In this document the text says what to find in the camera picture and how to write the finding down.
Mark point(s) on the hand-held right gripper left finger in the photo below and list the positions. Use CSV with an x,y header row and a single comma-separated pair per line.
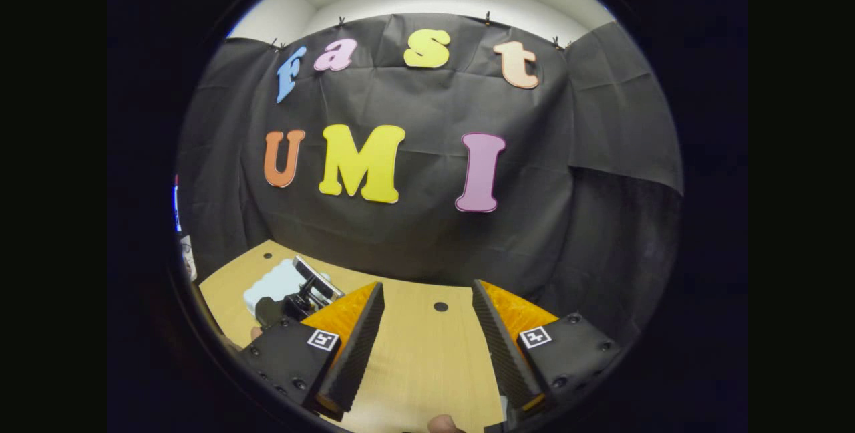
x,y
357,353

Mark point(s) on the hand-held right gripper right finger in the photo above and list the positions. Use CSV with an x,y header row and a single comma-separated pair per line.
x,y
501,353

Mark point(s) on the light blue suitcase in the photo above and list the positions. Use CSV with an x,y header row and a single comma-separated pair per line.
x,y
274,282

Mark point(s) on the white blue-edged object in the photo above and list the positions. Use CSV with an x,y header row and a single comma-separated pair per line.
x,y
188,256

